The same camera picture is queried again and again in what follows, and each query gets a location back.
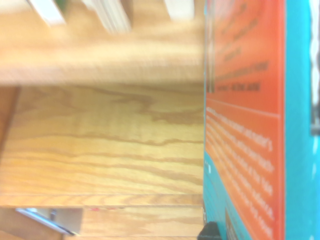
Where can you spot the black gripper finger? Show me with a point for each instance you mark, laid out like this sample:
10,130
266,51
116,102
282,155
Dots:
210,232

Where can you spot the blue paperback book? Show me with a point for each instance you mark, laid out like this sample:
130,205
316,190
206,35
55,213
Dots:
250,125

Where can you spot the wooden bookshelf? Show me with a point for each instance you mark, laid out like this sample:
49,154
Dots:
100,150

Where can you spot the white red-print book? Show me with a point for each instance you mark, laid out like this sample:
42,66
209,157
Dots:
110,15

